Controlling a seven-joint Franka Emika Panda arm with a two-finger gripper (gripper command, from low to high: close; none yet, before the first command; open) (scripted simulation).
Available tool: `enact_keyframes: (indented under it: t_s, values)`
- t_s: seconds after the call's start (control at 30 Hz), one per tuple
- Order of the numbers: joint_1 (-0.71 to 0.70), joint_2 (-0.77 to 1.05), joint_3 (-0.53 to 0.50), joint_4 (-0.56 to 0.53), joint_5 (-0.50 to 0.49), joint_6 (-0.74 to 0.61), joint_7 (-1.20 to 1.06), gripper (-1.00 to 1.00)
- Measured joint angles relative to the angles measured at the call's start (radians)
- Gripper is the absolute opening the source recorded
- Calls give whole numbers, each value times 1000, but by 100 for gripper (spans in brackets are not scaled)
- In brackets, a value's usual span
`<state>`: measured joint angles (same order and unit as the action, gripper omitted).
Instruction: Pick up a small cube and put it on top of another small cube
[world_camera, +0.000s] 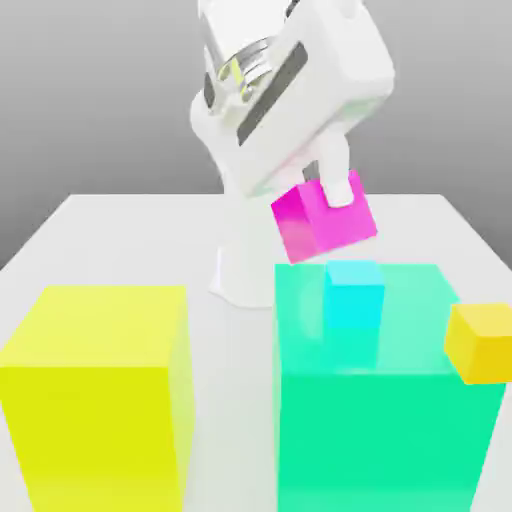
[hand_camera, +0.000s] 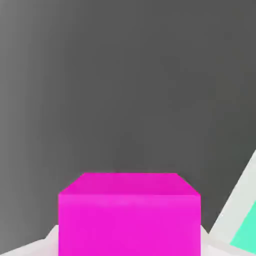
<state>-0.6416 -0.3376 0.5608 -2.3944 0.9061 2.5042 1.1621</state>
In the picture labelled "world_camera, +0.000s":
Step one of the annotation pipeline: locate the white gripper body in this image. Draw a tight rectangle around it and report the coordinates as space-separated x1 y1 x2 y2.
220 0 397 199

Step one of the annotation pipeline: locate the small magenta cube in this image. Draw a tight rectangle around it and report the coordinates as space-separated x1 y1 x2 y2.
270 169 378 266

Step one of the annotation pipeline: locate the small cyan cube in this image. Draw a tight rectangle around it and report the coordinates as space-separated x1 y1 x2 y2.
322 259 386 331

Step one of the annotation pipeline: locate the small orange cube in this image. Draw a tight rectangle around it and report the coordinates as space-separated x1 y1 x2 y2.
443 302 512 386

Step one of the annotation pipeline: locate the large green box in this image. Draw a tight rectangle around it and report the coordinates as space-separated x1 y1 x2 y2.
273 262 508 512

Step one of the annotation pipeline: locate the large yellow box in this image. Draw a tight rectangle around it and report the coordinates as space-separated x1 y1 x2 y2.
0 284 196 512

